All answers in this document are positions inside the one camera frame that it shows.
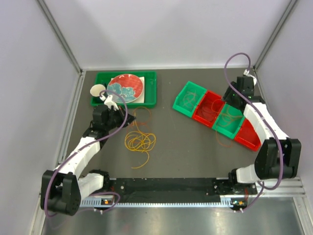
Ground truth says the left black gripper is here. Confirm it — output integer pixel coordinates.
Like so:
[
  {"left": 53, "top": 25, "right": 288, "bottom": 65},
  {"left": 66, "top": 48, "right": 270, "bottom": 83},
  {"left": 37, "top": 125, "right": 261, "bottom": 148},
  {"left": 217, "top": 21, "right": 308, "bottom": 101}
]
[{"left": 105, "top": 105, "right": 136, "bottom": 131}]

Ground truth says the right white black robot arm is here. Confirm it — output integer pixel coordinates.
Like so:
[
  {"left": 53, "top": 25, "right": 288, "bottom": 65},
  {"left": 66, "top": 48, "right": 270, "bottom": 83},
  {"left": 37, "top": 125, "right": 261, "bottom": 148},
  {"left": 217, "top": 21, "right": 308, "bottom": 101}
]
[{"left": 222, "top": 75, "right": 302, "bottom": 194}]

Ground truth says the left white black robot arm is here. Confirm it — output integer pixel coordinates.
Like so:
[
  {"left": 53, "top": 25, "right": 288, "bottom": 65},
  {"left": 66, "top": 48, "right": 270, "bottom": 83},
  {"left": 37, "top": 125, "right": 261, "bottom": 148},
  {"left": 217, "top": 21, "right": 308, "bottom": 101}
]
[{"left": 41, "top": 105, "right": 136, "bottom": 217}]

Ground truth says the cream paper cup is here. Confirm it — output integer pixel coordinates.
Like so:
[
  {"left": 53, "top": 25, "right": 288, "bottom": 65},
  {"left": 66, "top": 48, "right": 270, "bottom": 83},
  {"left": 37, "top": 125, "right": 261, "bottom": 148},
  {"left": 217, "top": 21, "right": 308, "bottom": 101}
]
[{"left": 89, "top": 84, "right": 106, "bottom": 97}]

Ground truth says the red blue floral plate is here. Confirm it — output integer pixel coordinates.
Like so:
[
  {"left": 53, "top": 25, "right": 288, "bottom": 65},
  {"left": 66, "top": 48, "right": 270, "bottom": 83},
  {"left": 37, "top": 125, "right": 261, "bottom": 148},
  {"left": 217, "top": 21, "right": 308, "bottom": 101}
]
[{"left": 106, "top": 73, "right": 144, "bottom": 104}]

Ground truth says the red bin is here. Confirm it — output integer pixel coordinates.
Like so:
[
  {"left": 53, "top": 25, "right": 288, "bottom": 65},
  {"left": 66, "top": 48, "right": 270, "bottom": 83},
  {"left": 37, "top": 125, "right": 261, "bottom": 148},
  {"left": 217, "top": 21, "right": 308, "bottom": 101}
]
[
  {"left": 192, "top": 90, "right": 225, "bottom": 128},
  {"left": 234, "top": 118, "right": 261, "bottom": 151}
]

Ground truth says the green plastic tray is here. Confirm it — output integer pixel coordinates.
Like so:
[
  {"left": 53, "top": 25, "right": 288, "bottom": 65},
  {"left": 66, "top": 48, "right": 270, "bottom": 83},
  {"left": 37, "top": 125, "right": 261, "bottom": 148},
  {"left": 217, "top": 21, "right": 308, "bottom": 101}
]
[{"left": 95, "top": 70, "right": 157, "bottom": 109}]

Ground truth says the red bin near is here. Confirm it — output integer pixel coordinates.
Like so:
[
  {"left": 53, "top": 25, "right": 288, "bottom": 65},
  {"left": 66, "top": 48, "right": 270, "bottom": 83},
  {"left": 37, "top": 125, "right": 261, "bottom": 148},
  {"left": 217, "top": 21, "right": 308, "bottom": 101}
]
[{"left": 234, "top": 118, "right": 261, "bottom": 151}]

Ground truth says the green bin far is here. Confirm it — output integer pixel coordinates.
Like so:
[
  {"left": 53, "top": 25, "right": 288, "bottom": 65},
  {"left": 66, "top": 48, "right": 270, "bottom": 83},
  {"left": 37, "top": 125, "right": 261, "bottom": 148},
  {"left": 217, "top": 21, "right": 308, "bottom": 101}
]
[{"left": 173, "top": 81, "right": 207, "bottom": 118}]

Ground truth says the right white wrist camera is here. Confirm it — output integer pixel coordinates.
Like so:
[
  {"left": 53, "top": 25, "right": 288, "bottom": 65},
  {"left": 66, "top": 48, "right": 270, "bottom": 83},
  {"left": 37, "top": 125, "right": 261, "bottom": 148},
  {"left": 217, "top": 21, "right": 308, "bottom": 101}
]
[{"left": 243, "top": 69, "right": 257, "bottom": 86}]

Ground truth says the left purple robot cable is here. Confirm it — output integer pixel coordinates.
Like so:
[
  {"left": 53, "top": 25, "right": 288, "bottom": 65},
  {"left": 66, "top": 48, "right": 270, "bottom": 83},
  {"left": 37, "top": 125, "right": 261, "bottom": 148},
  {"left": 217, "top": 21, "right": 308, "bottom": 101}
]
[{"left": 44, "top": 90, "right": 128, "bottom": 217}]

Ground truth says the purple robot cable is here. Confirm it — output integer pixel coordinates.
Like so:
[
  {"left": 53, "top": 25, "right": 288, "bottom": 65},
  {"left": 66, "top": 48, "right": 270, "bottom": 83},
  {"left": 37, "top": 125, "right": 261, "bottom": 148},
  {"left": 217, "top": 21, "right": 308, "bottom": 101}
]
[
  {"left": 224, "top": 52, "right": 286, "bottom": 212},
  {"left": 44, "top": 90, "right": 128, "bottom": 217}
]

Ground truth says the yellow cable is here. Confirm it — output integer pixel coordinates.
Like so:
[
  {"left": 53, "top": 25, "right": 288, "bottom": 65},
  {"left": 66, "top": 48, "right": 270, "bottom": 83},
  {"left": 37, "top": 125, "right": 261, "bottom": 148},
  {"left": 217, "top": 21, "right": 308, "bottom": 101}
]
[{"left": 124, "top": 124, "right": 157, "bottom": 169}]

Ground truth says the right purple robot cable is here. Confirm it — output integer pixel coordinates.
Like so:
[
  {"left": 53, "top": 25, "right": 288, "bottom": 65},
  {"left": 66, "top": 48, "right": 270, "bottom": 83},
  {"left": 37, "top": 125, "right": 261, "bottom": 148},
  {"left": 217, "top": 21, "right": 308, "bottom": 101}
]
[{"left": 224, "top": 52, "right": 286, "bottom": 212}]

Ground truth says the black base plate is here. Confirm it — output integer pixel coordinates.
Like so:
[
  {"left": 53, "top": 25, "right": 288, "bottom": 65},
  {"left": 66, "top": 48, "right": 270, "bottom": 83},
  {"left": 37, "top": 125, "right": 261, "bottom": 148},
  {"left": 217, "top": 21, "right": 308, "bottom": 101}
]
[{"left": 98, "top": 178, "right": 257, "bottom": 204}]

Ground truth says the aluminium frame rail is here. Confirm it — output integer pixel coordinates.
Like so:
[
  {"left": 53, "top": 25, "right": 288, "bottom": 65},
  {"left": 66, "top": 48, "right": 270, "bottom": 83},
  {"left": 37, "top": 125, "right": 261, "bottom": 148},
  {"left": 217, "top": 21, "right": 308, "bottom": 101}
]
[{"left": 254, "top": 176, "right": 307, "bottom": 196}]

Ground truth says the slotted cable duct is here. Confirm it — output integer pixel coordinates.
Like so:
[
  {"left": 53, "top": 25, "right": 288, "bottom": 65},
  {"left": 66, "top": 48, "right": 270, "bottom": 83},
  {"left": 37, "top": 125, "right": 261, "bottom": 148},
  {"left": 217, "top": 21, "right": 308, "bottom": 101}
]
[{"left": 80, "top": 197, "right": 247, "bottom": 208}]

